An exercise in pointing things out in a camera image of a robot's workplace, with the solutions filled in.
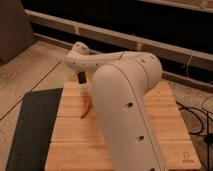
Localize brown cabinet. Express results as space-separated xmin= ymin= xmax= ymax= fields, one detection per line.
xmin=0 ymin=0 xmax=35 ymax=63

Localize black floor mat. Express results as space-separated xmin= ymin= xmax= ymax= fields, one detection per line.
xmin=5 ymin=88 xmax=62 ymax=171

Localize white window rail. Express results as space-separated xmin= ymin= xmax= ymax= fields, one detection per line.
xmin=25 ymin=10 xmax=213 ymax=71

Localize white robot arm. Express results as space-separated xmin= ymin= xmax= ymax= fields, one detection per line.
xmin=65 ymin=42 xmax=166 ymax=171

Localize black cable on floor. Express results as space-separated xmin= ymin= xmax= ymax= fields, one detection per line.
xmin=176 ymin=94 xmax=213 ymax=171

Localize black eraser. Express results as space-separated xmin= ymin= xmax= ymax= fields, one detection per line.
xmin=77 ymin=72 xmax=87 ymax=84

